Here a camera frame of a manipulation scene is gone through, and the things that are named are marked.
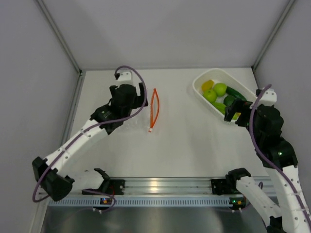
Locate yellow fake lemon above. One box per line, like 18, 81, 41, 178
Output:
232, 113, 241, 120

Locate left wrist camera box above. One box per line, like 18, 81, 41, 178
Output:
115, 71, 133, 85

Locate clear zip bag orange seal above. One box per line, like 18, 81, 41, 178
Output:
121, 87, 161, 133

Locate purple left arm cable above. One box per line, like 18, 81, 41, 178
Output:
32, 65, 149, 203

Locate dark green fake avocado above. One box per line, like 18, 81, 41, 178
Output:
223, 95, 236, 106

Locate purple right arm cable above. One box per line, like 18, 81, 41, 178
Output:
249, 84, 311, 231

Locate yellow-green fake starfruit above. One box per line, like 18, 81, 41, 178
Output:
201, 80, 214, 92

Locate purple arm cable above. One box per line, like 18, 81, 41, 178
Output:
32, 65, 149, 203
249, 84, 311, 231

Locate white perforated plastic basket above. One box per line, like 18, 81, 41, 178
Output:
191, 68, 258, 125

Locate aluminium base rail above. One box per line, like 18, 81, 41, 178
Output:
38, 176, 277, 197

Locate light green fake apple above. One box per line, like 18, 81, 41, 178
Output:
213, 83, 227, 97
203, 89, 217, 103

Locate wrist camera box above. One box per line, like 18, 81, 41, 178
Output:
259, 88, 277, 106
115, 71, 133, 85

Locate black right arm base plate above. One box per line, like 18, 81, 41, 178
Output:
210, 179, 241, 196

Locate aluminium frame rail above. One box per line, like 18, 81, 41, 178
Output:
34, 0, 82, 74

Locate white slotted cable duct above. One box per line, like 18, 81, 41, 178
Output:
49, 196, 243, 207

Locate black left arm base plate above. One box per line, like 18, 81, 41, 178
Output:
82, 179, 125, 196

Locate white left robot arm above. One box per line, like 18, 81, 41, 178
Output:
32, 82, 148, 201

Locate dark green fake cucumber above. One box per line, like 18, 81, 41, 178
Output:
226, 86, 247, 101

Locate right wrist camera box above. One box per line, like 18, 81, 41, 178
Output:
259, 88, 277, 106

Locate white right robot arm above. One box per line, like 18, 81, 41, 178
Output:
224, 100, 311, 233

